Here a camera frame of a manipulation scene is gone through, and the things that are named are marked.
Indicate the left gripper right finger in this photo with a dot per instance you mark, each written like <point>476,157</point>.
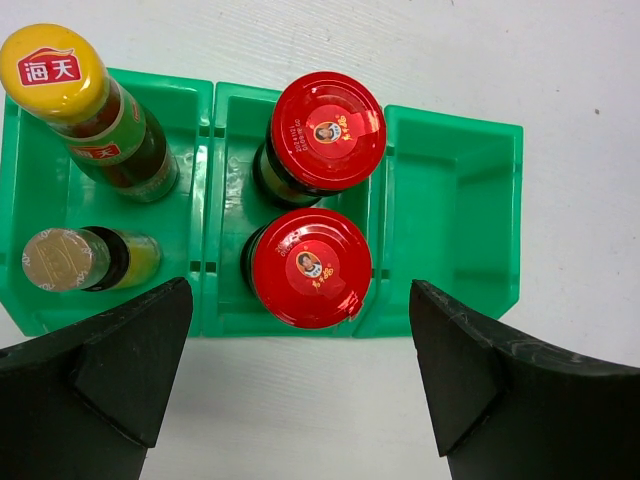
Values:
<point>506,405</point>

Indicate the yellow-cap brown sauce bottle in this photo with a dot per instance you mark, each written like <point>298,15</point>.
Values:
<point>57,76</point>

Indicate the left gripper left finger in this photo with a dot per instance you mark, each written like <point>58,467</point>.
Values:
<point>87,401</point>

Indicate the small yellow-label white-cap bottle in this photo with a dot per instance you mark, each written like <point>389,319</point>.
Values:
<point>91,259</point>

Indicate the green three-compartment plastic tray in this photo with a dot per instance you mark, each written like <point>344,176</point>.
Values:
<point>443,205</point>

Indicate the red-lid sauce jar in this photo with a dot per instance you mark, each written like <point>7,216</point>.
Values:
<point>326,134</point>
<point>311,268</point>

